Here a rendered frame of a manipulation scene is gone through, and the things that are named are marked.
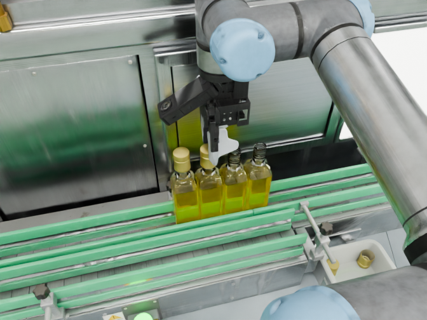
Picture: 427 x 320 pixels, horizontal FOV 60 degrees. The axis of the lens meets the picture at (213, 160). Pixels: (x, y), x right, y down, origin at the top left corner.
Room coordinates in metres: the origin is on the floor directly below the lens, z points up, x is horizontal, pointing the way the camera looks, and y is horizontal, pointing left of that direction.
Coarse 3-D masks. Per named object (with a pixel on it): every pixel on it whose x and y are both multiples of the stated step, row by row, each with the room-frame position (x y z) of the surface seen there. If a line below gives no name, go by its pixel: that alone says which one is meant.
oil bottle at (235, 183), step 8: (224, 168) 0.58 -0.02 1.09; (240, 168) 0.57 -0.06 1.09; (224, 176) 0.56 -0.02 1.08; (232, 176) 0.55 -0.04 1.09; (240, 176) 0.56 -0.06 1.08; (224, 184) 0.55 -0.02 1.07; (232, 184) 0.55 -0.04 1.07; (240, 184) 0.55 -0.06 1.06; (224, 192) 0.55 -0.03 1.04; (232, 192) 0.55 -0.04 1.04; (240, 192) 0.55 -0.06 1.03; (224, 200) 0.55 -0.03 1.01; (232, 200) 0.55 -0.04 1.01; (240, 200) 0.55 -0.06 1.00; (224, 208) 0.55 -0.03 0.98; (232, 208) 0.55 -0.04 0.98; (240, 208) 0.55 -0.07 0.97
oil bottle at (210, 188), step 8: (200, 168) 0.57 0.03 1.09; (216, 168) 0.57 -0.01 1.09; (200, 176) 0.55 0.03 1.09; (208, 176) 0.55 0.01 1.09; (216, 176) 0.55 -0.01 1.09; (200, 184) 0.54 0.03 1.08; (208, 184) 0.54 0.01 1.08; (216, 184) 0.54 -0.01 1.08; (200, 192) 0.53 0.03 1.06; (208, 192) 0.53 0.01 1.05; (216, 192) 0.54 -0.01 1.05; (200, 200) 0.53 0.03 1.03; (208, 200) 0.53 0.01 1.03; (216, 200) 0.54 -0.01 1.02; (200, 208) 0.53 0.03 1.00; (208, 208) 0.53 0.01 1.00; (216, 208) 0.54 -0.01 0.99; (200, 216) 0.53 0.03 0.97; (208, 216) 0.53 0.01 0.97; (216, 216) 0.54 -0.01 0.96
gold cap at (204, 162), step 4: (204, 144) 0.58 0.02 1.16; (200, 148) 0.56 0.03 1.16; (204, 148) 0.56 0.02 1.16; (200, 152) 0.56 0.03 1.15; (204, 152) 0.55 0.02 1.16; (200, 156) 0.56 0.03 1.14; (204, 156) 0.55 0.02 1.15; (200, 160) 0.56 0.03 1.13; (204, 160) 0.55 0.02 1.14; (208, 160) 0.55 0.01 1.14; (204, 164) 0.55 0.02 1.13; (208, 164) 0.55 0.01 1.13; (212, 164) 0.55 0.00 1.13; (208, 168) 0.55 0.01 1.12
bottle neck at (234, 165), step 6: (234, 150) 0.59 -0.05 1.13; (240, 150) 0.58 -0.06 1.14; (228, 156) 0.57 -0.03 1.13; (234, 156) 0.56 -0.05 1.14; (240, 156) 0.57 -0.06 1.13; (228, 162) 0.57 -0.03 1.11; (234, 162) 0.56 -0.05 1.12; (240, 162) 0.58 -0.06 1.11; (228, 168) 0.57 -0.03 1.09; (234, 168) 0.56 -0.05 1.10
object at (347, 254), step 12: (372, 240) 0.55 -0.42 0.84; (324, 252) 0.51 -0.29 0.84; (336, 252) 0.52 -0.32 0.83; (348, 252) 0.53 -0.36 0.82; (360, 252) 0.54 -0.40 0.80; (384, 252) 0.51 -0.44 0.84; (324, 264) 0.48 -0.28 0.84; (348, 264) 0.52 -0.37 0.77; (372, 264) 0.51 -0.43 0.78; (384, 264) 0.49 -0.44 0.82; (336, 276) 0.48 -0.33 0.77; (348, 276) 0.48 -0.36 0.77; (360, 276) 0.48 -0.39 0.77
